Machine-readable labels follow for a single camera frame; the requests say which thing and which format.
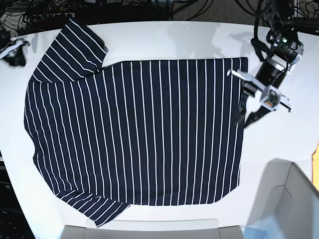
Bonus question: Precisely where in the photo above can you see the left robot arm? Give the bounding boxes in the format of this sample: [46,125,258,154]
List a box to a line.
[227,0,304,127]

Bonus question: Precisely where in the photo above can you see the grey plastic tray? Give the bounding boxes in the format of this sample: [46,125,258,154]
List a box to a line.
[61,219,244,239]

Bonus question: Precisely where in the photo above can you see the navy white striped T-shirt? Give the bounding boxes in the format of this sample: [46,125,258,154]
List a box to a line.
[24,18,248,227]

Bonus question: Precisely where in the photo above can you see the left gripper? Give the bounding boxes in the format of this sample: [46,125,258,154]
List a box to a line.
[227,58,292,128]

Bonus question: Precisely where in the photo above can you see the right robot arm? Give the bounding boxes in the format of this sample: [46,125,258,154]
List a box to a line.
[0,29,30,67]

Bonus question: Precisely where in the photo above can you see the orange object at edge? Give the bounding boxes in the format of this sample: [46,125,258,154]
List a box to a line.
[311,144,319,183]

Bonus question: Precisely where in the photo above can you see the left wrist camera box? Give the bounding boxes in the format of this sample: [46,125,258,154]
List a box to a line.
[260,85,282,111]

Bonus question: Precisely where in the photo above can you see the white storage bin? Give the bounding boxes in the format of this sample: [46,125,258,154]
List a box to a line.
[242,159,319,239]

